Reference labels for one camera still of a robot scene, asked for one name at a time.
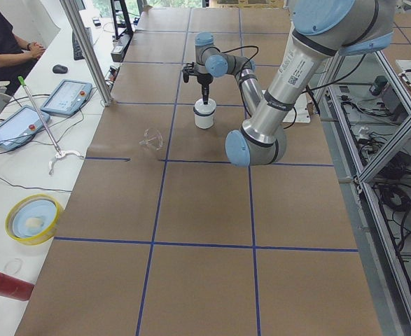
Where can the white ceramic lid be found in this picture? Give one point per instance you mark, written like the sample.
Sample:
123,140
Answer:
202,108

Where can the black keyboard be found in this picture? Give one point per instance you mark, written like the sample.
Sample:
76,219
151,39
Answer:
77,52

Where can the aluminium frame rail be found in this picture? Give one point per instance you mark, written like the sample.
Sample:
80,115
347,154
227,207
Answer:
75,20

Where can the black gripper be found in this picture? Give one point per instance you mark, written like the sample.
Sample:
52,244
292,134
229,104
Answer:
204,80

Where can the reacher grabber stick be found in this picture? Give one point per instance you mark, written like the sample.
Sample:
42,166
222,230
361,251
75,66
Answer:
60,154

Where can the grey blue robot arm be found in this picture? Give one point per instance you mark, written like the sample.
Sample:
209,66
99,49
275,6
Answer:
321,30

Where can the seated person in black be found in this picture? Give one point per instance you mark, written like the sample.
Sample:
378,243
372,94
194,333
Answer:
17,56

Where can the black computer mouse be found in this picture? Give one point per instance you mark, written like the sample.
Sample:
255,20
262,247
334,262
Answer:
60,69

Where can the yellow rimmed bowl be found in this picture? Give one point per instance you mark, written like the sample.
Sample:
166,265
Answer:
33,220

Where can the white enamel mug blue rim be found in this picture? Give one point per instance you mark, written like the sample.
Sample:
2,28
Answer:
204,122

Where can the blue teach pendant near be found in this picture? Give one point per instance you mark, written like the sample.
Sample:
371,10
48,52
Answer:
19,128

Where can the blue teach pendant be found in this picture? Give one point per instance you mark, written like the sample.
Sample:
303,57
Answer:
19,128
67,98

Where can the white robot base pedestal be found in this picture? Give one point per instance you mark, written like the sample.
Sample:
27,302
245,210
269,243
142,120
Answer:
300,112

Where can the blue teach pendant far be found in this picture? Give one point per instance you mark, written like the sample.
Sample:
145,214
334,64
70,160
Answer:
67,98

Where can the red cylinder tube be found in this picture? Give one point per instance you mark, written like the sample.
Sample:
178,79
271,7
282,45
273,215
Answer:
14,288

